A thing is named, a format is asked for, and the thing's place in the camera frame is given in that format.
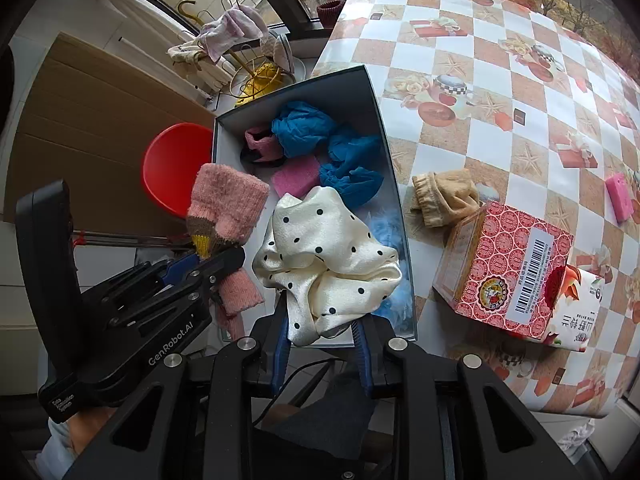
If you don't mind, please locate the floral tissue pack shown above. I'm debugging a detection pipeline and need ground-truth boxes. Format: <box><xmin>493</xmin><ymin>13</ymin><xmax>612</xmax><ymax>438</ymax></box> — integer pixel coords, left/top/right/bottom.
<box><xmin>542</xmin><ymin>260</ymin><xmax>605</xmax><ymax>353</ymax></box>

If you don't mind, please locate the checkered printed tablecloth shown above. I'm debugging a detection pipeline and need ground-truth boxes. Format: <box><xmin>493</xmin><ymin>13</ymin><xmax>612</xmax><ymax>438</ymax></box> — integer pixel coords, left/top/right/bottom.
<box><xmin>310</xmin><ymin>0</ymin><xmax>640</xmax><ymax>418</ymax></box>

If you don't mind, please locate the black cable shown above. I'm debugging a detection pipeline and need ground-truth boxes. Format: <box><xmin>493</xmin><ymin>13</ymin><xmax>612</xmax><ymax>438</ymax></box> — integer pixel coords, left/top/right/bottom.
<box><xmin>250</xmin><ymin>357</ymin><xmax>336</xmax><ymax>423</ymax></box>

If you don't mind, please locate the white plastic bag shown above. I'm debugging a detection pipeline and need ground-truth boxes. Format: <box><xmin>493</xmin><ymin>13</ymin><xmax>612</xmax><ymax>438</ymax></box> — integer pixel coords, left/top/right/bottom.
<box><xmin>555</xmin><ymin>417</ymin><xmax>596</xmax><ymax>453</ymax></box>

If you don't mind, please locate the pink and black cloth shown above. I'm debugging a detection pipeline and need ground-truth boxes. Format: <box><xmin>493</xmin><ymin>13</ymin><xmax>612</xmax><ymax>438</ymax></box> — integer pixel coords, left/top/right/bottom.
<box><xmin>240</xmin><ymin>127</ymin><xmax>288</xmax><ymax>167</ymax></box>

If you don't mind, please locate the brown cardboard sheet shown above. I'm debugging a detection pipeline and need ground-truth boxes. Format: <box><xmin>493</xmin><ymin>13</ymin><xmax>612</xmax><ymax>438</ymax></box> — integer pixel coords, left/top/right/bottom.
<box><xmin>2</xmin><ymin>31</ymin><xmax>216</xmax><ymax>233</ymax></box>

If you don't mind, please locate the yellow metal hanger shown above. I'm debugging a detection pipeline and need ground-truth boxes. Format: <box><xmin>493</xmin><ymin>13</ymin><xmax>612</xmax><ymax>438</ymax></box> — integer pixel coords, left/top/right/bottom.
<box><xmin>177</xmin><ymin>0</ymin><xmax>206</xmax><ymax>28</ymax></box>

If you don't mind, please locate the beige sock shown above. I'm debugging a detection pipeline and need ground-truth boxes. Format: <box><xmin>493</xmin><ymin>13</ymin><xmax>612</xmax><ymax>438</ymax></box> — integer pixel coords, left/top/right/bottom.
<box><xmin>410</xmin><ymin>169</ymin><xmax>482</xmax><ymax>229</ymax></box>

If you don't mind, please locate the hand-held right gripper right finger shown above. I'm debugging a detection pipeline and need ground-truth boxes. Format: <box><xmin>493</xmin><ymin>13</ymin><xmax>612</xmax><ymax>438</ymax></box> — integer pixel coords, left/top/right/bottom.
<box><xmin>350</xmin><ymin>317</ymin><xmax>563</xmax><ymax>480</ymax></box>

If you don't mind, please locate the pink sponge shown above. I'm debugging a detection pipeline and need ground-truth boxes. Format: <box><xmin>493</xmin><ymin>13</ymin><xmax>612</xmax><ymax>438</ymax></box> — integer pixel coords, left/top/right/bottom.
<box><xmin>605</xmin><ymin>172</ymin><xmax>638</xmax><ymax>224</ymax></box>

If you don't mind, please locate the red plastic stool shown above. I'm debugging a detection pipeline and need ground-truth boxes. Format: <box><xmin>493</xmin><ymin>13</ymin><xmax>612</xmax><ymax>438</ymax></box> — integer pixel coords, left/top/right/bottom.
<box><xmin>140</xmin><ymin>122</ymin><xmax>217</xmax><ymax>220</ymax></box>

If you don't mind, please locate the person's left forearm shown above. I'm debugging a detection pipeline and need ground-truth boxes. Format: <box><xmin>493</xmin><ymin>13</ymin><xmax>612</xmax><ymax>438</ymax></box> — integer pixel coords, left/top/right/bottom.
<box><xmin>37</xmin><ymin>402</ymin><xmax>116</xmax><ymax>480</ymax></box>

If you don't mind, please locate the pink striped knit sock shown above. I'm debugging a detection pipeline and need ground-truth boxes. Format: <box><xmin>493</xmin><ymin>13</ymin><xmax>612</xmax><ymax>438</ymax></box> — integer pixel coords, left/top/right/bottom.
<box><xmin>186</xmin><ymin>162</ymin><xmax>271</xmax><ymax>341</ymax></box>

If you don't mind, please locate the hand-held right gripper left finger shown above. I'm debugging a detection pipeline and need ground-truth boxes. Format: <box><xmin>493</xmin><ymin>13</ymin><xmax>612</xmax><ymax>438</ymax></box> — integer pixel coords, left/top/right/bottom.
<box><xmin>62</xmin><ymin>307</ymin><xmax>293</xmax><ymax>480</ymax></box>

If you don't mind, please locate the gold wire basket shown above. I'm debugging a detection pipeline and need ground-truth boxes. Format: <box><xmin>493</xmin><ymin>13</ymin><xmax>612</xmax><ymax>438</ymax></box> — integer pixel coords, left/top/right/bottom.
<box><xmin>230</xmin><ymin>42</ymin><xmax>298</xmax><ymax>106</ymax></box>

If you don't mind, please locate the pink fluffy cloth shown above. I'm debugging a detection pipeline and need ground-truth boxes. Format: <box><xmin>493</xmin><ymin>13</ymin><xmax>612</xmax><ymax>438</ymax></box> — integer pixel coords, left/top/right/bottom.
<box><xmin>272</xmin><ymin>154</ymin><xmax>323</xmax><ymax>197</ymax></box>

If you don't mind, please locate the dark red flower pot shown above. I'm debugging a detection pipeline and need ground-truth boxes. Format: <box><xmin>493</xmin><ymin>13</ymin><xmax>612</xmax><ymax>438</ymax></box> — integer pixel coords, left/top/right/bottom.
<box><xmin>316</xmin><ymin>1</ymin><xmax>343</xmax><ymax>28</ymax></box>

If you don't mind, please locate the red patterned box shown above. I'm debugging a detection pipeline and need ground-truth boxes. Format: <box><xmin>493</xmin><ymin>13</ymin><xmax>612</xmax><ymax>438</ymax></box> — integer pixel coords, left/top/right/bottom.
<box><xmin>432</xmin><ymin>201</ymin><xmax>575</xmax><ymax>345</ymax></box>

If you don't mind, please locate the light blue fluffy scrunchie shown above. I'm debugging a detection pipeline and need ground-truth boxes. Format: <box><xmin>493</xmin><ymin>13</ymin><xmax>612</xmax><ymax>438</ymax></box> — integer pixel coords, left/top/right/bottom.
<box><xmin>367</xmin><ymin>212</ymin><xmax>416</xmax><ymax>333</ymax></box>

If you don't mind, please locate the cream polka dot scrunchie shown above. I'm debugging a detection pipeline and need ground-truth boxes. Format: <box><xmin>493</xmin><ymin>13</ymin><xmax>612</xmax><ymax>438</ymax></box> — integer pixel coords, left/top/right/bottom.
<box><xmin>251</xmin><ymin>186</ymin><xmax>403</xmax><ymax>347</ymax></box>

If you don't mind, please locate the blue crumpled cloth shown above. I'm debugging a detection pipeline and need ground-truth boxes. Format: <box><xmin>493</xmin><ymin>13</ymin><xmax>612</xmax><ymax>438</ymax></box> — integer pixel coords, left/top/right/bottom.
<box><xmin>327</xmin><ymin>127</ymin><xmax>383</xmax><ymax>171</ymax></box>
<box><xmin>318</xmin><ymin>164</ymin><xmax>385</xmax><ymax>207</ymax></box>
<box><xmin>271</xmin><ymin>100</ymin><xmax>341</xmax><ymax>158</ymax></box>

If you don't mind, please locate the grey cardboard box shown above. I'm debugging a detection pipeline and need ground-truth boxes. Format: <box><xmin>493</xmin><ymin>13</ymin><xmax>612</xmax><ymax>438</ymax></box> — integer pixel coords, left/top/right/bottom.
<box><xmin>211</xmin><ymin>64</ymin><xmax>418</xmax><ymax>348</ymax></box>

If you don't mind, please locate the person's leg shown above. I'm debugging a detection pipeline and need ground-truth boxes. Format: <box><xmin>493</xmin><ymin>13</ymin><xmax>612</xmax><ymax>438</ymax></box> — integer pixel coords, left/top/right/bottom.
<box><xmin>255</xmin><ymin>370</ymin><xmax>396</xmax><ymax>480</ymax></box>

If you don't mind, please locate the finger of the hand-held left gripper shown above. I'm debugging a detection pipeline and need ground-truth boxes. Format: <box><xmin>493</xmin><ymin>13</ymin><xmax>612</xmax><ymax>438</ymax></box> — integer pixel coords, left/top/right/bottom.
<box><xmin>102</xmin><ymin>246</ymin><xmax>247</xmax><ymax>331</ymax></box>
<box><xmin>82</xmin><ymin>254</ymin><xmax>201</xmax><ymax>311</ymax></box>

